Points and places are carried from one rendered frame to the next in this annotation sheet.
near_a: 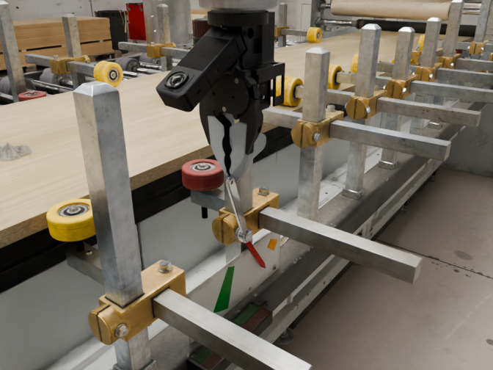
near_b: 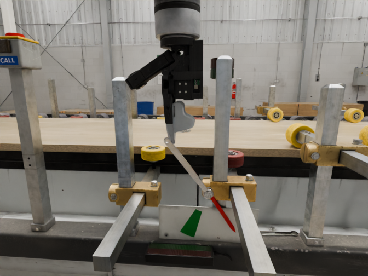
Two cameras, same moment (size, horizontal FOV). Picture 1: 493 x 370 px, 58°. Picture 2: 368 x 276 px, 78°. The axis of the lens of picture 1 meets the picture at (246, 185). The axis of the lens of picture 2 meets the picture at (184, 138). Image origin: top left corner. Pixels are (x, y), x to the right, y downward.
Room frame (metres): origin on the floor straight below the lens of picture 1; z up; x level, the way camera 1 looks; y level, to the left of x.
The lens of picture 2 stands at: (0.30, -0.41, 1.11)
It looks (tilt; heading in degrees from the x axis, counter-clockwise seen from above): 13 degrees down; 58
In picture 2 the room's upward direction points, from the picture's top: straight up
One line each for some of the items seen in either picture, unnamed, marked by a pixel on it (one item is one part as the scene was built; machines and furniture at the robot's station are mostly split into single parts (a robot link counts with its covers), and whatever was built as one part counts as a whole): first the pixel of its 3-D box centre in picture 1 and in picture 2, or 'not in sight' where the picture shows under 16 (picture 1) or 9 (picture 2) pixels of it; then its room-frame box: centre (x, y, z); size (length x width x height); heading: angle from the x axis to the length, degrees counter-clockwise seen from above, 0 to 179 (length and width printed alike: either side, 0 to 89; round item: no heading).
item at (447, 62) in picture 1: (448, 62); not in sight; (1.70, -0.75, 0.95); 0.14 x 0.06 x 0.05; 143
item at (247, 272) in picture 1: (239, 279); (207, 224); (0.64, 0.01, 0.75); 0.26 x 0.01 x 0.10; 143
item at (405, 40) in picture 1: (395, 113); not in sight; (1.28, -0.44, 0.87); 0.04 x 0.04 x 0.48; 53
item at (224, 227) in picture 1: (245, 215); (228, 187); (0.70, 0.00, 0.85); 0.14 x 0.06 x 0.05; 143
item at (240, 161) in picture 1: (251, 147); (180, 124); (0.55, -0.01, 1.03); 0.06 x 0.03 x 0.09; 143
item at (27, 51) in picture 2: not in sight; (18, 55); (0.27, 0.32, 1.18); 0.07 x 0.07 x 0.08; 53
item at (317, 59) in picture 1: (310, 164); (319, 181); (0.88, -0.14, 0.87); 0.04 x 0.04 x 0.48; 53
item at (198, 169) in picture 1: (203, 191); (229, 169); (0.79, 0.08, 0.85); 0.08 x 0.08 x 0.11
